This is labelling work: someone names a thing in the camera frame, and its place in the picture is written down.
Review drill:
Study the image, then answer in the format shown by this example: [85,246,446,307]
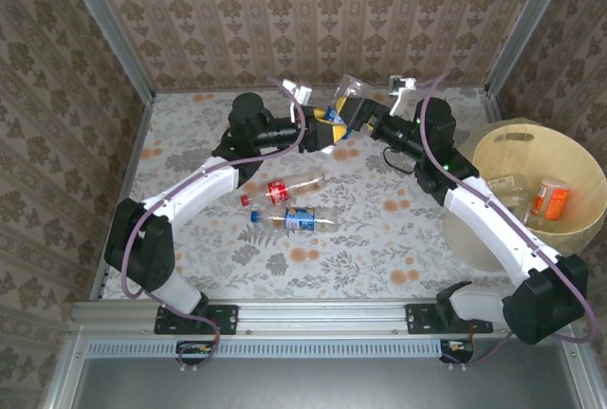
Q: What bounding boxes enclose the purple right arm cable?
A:
[416,72,599,372]

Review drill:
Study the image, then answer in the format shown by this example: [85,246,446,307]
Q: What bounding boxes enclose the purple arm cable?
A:
[416,72,599,372]
[120,75,307,373]

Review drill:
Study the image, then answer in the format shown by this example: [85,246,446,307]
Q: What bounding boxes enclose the aluminium mounting rail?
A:
[69,298,578,338]

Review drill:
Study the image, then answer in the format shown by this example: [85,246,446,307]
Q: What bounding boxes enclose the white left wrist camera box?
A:
[282,78,313,121]

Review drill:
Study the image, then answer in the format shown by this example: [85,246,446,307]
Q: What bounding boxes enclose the black connector box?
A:
[175,339,215,366]
[438,337,476,365]

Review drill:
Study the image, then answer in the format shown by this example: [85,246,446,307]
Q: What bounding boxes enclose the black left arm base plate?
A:
[154,304,239,336]

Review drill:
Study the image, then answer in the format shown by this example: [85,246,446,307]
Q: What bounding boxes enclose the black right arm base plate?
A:
[405,303,494,334]

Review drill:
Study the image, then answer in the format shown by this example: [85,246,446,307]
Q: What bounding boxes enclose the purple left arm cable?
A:
[120,75,307,373]

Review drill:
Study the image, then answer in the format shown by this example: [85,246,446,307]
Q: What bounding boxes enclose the blue label clear bottle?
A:
[325,73,377,129]

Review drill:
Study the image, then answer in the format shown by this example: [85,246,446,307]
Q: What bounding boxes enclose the red label clear bottle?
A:
[239,172,329,207]

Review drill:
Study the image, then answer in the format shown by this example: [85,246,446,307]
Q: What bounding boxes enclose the pale yellow plastic bin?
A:
[443,117,607,277]

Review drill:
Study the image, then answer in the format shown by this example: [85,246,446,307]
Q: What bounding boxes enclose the blue yellow label bottle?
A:
[249,206,340,233]

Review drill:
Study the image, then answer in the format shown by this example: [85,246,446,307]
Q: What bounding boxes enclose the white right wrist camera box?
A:
[387,74,419,116]

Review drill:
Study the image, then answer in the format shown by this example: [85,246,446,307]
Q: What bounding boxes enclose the grey slotted cable duct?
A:
[86,338,478,359]

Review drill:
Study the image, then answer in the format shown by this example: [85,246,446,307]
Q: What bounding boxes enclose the aluminium frame post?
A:
[55,0,157,100]
[483,0,579,100]

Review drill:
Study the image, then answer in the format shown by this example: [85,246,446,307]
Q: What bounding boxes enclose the large orange label bottle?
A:
[529,177,573,221]

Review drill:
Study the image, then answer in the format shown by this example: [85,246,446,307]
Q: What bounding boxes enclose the grey metal panel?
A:
[45,336,598,409]

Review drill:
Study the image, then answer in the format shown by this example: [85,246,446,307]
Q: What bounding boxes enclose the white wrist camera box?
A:
[387,74,419,116]
[282,78,313,121]

